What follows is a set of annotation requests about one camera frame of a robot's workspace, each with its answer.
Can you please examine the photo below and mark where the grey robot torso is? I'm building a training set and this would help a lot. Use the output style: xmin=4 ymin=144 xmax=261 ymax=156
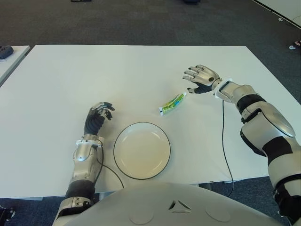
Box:
xmin=53 ymin=182 xmax=294 ymax=226

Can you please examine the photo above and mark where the green toothpaste tube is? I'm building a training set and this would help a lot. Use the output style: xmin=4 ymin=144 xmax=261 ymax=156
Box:
xmin=158 ymin=92 xmax=188 ymax=116

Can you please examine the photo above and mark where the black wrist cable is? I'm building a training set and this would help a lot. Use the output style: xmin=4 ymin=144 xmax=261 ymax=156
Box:
xmin=96 ymin=138 xmax=125 ymax=189
xmin=222 ymin=98 xmax=235 ymax=197

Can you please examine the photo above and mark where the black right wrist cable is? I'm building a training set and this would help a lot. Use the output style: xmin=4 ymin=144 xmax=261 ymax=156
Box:
xmin=222 ymin=98 xmax=235 ymax=197

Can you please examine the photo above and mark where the black wheeled base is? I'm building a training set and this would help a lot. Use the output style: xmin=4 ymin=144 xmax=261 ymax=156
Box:
xmin=0 ymin=204 xmax=16 ymax=222

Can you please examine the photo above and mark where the white plate with black rim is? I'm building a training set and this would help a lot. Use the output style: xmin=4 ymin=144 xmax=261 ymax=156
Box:
xmin=113 ymin=121 xmax=172 ymax=181

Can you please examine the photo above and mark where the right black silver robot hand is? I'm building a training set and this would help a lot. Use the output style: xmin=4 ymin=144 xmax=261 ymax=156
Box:
xmin=182 ymin=63 xmax=223 ymax=95

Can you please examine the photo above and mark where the black game controller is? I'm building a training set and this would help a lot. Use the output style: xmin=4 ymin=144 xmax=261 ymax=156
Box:
xmin=0 ymin=45 xmax=14 ymax=59

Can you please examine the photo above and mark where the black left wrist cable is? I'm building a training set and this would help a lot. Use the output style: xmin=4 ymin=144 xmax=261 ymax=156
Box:
xmin=96 ymin=138 xmax=125 ymax=189

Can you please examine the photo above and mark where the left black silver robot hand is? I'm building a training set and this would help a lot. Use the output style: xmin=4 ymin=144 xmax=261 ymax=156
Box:
xmin=84 ymin=101 xmax=116 ymax=137

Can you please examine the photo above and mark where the white side table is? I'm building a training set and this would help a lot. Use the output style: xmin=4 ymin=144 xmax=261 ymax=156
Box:
xmin=0 ymin=45 xmax=31 ymax=87

